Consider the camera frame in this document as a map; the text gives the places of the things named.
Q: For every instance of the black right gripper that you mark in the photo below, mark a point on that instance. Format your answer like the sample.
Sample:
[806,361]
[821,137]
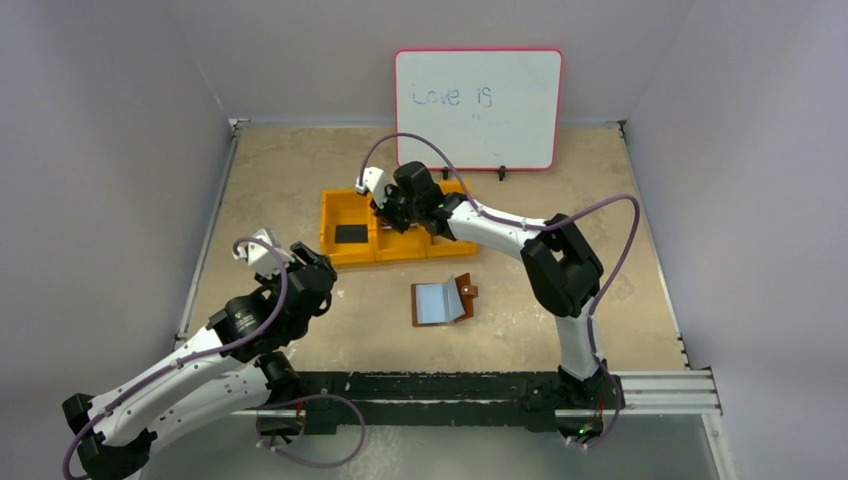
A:
[395,211]

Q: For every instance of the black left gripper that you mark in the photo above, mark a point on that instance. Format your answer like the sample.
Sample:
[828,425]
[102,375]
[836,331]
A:
[306,255]

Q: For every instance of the yellow three-compartment plastic bin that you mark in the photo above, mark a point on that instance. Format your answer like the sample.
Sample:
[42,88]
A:
[345,206]

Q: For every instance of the brown leather card holder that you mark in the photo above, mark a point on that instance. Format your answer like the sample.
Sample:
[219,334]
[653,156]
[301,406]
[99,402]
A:
[469,293]

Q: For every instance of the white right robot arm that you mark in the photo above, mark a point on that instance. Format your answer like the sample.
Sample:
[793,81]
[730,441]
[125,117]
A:
[563,270]

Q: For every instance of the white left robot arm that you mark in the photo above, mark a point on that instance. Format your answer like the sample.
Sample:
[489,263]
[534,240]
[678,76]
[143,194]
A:
[234,362]

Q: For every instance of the black card in bin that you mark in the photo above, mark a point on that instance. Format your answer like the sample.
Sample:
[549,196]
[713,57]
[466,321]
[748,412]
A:
[351,234]

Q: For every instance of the pink-framed whiteboard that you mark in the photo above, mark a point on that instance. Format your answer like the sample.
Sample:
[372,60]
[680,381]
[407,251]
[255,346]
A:
[485,108]

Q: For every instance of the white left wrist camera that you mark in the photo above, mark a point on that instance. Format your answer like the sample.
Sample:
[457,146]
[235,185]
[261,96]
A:
[262,253]

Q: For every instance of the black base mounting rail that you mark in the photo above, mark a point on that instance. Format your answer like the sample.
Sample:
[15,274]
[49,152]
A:
[531,400]

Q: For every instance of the aluminium frame rail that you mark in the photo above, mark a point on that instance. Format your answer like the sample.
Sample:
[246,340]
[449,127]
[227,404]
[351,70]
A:
[690,392]

